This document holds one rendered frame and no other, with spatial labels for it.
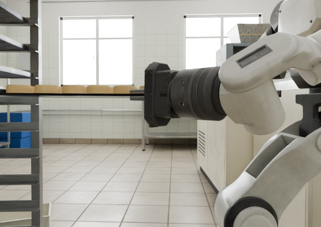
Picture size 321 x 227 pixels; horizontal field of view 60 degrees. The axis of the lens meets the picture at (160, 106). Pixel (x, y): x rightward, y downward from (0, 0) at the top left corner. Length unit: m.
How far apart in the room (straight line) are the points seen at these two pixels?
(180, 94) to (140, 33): 4.83
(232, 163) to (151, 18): 3.77
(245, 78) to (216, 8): 5.02
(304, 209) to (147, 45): 4.21
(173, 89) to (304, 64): 0.19
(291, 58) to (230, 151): 1.65
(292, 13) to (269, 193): 0.51
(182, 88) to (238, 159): 1.62
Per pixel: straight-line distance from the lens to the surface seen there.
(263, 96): 0.40
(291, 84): 1.56
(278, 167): 0.82
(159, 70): 0.52
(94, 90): 0.60
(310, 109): 0.89
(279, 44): 0.40
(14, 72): 0.92
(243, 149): 2.03
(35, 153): 1.07
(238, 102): 0.41
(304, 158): 0.82
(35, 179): 1.09
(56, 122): 5.54
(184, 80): 0.45
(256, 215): 0.78
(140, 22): 5.30
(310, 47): 0.41
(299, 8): 0.89
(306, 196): 1.47
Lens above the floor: 0.78
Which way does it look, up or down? 1 degrees down
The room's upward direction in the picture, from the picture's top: straight up
